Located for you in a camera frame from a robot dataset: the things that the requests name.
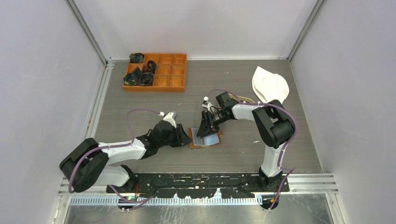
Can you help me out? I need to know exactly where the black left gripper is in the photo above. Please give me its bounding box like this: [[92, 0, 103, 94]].
[[157, 123, 191, 148]]

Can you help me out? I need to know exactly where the beige oval tray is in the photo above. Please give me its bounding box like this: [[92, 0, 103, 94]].
[[238, 96, 255, 104]]

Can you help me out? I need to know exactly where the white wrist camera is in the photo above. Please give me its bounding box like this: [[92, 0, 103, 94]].
[[201, 96, 217, 113], [159, 112, 177, 128]]

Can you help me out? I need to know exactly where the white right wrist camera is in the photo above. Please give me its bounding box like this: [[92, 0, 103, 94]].
[[201, 96, 217, 113]]

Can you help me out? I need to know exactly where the black rolled belt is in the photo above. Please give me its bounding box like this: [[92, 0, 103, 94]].
[[146, 60, 156, 74], [139, 72, 155, 86]]

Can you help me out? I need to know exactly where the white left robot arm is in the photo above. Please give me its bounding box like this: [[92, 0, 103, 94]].
[[59, 120, 191, 193]]

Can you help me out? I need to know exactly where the black rolled belt centre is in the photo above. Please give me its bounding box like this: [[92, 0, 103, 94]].
[[146, 60, 156, 74]]

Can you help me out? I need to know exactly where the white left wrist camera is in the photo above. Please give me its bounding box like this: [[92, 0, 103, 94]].
[[159, 112, 177, 128]]

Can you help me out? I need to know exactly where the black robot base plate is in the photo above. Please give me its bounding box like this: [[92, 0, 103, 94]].
[[106, 173, 289, 199]]

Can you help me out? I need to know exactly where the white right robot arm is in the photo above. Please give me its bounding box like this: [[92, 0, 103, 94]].
[[196, 91, 296, 192]]

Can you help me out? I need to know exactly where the orange leather card holder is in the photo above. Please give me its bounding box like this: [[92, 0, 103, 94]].
[[188, 127, 223, 149]]

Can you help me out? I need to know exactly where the dark rolled belt top-left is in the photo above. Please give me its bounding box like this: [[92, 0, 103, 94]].
[[129, 53, 145, 63]]

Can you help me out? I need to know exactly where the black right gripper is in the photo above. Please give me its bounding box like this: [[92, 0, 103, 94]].
[[197, 109, 230, 139]]

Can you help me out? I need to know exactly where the orange wooden compartment organizer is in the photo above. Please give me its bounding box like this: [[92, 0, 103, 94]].
[[122, 53, 187, 92]]

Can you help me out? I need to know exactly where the black rolled belt lower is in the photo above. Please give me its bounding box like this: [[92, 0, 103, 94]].
[[139, 72, 155, 86]]

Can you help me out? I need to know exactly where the white bucket hat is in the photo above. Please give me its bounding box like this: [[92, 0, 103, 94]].
[[252, 66, 290, 103]]

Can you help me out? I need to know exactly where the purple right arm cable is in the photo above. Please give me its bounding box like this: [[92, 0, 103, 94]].
[[206, 90, 298, 211]]

